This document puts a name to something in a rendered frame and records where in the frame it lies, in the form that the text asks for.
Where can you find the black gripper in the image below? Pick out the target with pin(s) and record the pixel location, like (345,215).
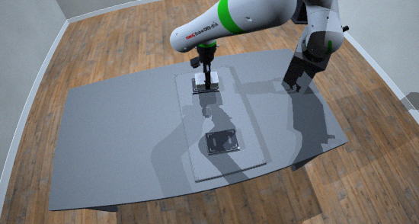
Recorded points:
(206,64)

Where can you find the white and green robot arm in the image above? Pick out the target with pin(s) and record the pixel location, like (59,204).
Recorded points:
(233,17)

